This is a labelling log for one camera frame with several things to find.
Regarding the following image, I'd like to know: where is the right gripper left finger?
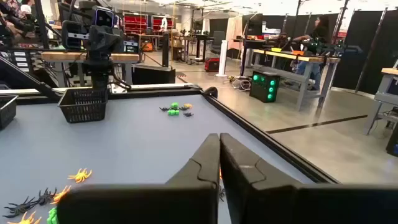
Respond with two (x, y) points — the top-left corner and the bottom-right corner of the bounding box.
(57, 133), (221, 224)

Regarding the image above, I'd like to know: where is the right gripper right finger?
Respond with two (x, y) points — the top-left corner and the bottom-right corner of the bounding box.
(220, 133), (398, 224)

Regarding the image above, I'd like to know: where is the wooden top workbench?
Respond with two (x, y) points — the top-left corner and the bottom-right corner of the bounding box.
(363, 67), (398, 136)
(41, 51), (141, 88)
(252, 48), (341, 118)

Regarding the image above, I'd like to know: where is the red storage shelf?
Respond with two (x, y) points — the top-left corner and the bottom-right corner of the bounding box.
(123, 12), (175, 35)

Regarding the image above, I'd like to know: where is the black equipment case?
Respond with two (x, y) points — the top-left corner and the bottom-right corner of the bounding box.
(132, 64), (177, 85)

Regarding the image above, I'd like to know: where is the black plastic mesh basket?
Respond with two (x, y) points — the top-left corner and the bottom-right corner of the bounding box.
(0, 95), (19, 131)
(57, 88), (109, 124)

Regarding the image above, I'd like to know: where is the person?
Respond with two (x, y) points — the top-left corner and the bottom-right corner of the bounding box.
(0, 0), (35, 43)
(292, 14), (332, 91)

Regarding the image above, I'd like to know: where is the red toolbox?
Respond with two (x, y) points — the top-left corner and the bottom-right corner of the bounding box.
(204, 57), (221, 73)

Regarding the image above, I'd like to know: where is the black computer with green fans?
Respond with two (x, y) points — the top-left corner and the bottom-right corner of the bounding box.
(249, 70), (280, 103)

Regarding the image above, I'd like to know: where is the black partition panel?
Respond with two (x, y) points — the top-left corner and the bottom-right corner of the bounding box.
(332, 8), (398, 96)

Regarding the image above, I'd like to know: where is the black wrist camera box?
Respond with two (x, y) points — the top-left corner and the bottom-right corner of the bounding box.
(94, 6), (115, 29)

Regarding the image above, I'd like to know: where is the white post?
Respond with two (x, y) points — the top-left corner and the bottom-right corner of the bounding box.
(216, 39), (229, 78)

